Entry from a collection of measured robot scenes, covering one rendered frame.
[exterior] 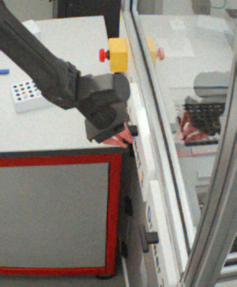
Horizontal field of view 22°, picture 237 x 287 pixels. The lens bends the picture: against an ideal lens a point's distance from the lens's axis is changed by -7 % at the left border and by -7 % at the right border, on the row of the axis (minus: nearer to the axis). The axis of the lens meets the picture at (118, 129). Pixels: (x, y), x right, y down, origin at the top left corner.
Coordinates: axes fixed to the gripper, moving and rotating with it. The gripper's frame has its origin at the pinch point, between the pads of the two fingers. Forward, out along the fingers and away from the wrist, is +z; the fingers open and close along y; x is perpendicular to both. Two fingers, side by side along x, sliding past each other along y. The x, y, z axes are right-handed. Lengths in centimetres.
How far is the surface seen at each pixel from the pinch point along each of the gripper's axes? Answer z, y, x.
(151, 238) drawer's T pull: -0.8, 1.4, -29.3
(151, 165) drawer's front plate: -0.5, 4.4, -10.4
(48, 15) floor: 68, -64, 195
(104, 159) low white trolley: 14.8, -14.1, 13.6
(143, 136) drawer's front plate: -0.6, 4.2, -1.7
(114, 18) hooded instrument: 24, -6, 85
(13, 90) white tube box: -6.7, -28.0, 33.1
